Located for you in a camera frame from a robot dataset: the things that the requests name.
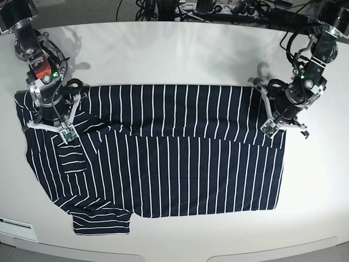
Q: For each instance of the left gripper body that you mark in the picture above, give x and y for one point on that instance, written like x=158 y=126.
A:
x=287 y=99

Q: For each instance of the white label sticker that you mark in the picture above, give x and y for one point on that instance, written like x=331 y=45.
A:
x=19 y=230

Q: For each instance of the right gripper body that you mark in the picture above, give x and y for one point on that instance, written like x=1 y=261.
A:
x=54 y=102

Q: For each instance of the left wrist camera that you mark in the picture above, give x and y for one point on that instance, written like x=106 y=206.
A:
x=269 y=128

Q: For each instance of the white power strip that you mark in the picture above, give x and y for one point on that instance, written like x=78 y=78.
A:
x=239 y=8

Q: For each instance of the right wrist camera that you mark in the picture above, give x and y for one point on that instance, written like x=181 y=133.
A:
x=68 y=134

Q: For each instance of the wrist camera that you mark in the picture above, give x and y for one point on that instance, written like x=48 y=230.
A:
x=68 y=134
x=269 y=128

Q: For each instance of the black equipment box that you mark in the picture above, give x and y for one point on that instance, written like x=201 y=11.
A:
x=284 y=20

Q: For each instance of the navy white striped T-shirt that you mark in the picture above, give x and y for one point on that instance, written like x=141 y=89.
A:
x=159 y=151

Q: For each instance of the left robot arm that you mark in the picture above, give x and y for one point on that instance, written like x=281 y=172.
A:
x=309 y=50

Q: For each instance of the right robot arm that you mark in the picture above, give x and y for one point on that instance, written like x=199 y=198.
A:
x=47 y=64

